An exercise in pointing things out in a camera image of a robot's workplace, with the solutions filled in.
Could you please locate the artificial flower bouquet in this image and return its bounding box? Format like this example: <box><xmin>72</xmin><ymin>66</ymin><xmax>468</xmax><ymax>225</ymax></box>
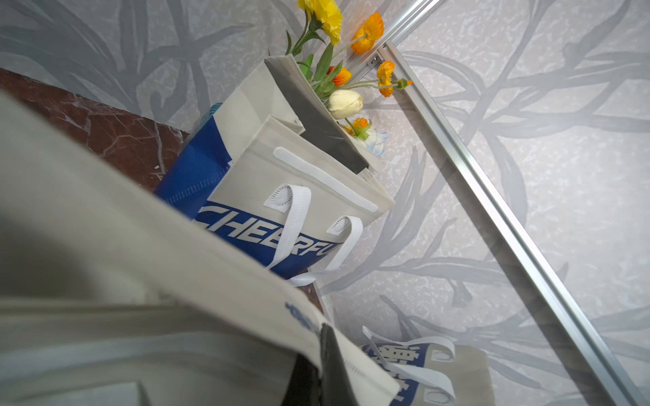
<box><xmin>285</xmin><ymin>1</ymin><xmax>413</xmax><ymax>157</ymax></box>

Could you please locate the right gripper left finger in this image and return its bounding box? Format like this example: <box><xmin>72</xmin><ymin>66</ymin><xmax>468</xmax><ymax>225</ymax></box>
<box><xmin>281</xmin><ymin>355</ymin><xmax>320</xmax><ymax>406</ymax></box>

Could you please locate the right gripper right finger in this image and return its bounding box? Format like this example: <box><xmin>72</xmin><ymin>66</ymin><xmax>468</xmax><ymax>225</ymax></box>
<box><xmin>320</xmin><ymin>324</ymin><xmax>358</xmax><ymax>406</ymax></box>

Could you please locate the blue glass vase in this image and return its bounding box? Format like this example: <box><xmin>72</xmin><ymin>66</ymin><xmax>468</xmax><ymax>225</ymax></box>
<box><xmin>193</xmin><ymin>103</ymin><xmax>223</xmax><ymax>135</ymax></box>

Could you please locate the takeout bag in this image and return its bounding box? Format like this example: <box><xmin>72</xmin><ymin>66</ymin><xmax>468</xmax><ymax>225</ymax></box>
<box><xmin>361</xmin><ymin>326</ymin><xmax>496</xmax><ymax>406</ymax></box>
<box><xmin>1</xmin><ymin>96</ymin><xmax>399</xmax><ymax>405</ymax></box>
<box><xmin>156</xmin><ymin>56</ymin><xmax>395</xmax><ymax>287</ymax></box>

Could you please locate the aluminium frame bar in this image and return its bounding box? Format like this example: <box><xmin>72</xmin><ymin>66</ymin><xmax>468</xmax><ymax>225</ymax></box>
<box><xmin>377</xmin><ymin>42</ymin><xmax>649</xmax><ymax>405</ymax></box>

